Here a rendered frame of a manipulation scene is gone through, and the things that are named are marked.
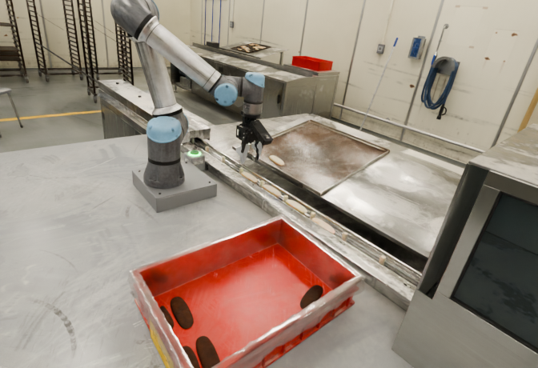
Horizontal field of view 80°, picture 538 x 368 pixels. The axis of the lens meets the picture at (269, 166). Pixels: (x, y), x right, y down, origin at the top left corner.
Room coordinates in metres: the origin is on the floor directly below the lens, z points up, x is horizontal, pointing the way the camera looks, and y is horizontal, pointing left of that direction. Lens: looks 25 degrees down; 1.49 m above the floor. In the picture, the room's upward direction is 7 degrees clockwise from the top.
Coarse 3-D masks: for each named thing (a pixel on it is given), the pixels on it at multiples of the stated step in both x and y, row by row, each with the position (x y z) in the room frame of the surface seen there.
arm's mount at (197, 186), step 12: (144, 168) 1.15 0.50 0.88; (192, 168) 1.21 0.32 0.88; (192, 180) 1.10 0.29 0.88; (204, 180) 1.12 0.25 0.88; (144, 192) 1.02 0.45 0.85; (156, 192) 0.98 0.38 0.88; (168, 192) 0.99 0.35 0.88; (180, 192) 1.00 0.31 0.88; (192, 192) 1.03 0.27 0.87; (204, 192) 1.07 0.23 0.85; (216, 192) 1.10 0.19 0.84; (156, 204) 0.94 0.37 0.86; (168, 204) 0.97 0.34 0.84; (180, 204) 1.00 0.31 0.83
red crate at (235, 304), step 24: (240, 264) 0.73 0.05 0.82; (264, 264) 0.74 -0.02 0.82; (288, 264) 0.76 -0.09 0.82; (192, 288) 0.62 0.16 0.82; (216, 288) 0.63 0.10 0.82; (240, 288) 0.64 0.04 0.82; (264, 288) 0.65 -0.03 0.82; (288, 288) 0.66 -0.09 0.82; (192, 312) 0.55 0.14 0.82; (216, 312) 0.56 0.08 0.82; (240, 312) 0.57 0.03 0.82; (264, 312) 0.57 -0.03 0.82; (288, 312) 0.58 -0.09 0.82; (336, 312) 0.59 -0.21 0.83; (192, 336) 0.49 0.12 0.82; (216, 336) 0.49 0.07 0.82; (240, 336) 0.50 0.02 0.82; (264, 360) 0.43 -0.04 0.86
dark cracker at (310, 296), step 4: (312, 288) 0.66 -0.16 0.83; (316, 288) 0.67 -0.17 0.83; (320, 288) 0.67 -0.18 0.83; (308, 292) 0.65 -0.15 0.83; (312, 292) 0.65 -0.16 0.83; (316, 292) 0.65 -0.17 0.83; (320, 292) 0.65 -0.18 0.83; (304, 296) 0.63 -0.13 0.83; (308, 296) 0.63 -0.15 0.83; (312, 296) 0.63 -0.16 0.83; (316, 296) 0.64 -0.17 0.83; (320, 296) 0.64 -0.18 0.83; (304, 300) 0.62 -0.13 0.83; (308, 300) 0.62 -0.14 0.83; (312, 300) 0.62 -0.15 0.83; (316, 300) 0.63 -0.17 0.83; (300, 304) 0.61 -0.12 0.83; (304, 304) 0.61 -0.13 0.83; (308, 304) 0.61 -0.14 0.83
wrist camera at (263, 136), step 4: (256, 120) 1.24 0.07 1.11; (252, 124) 1.21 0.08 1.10; (256, 124) 1.22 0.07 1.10; (260, 124) 1.23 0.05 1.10; (252, 128) 1.21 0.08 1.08; (256, 128) 1.20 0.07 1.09; (260, 128) 1.21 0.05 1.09; (264, 128) 1.22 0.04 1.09; (256, 132) 1.19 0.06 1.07; (260, 132) 1.19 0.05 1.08; (264, 132) 1.20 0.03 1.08; (256, 136) 1.19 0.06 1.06; (260, 136) 1.17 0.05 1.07; (264, 136) 1.17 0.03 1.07; (268, 136) 1.18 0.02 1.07; (260, 140) 1.17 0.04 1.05; (264, 140) 1.16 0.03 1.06; (268, 140) 1.17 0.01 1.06; (272, 140) 1.18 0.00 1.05; (264, 144) 1.16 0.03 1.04
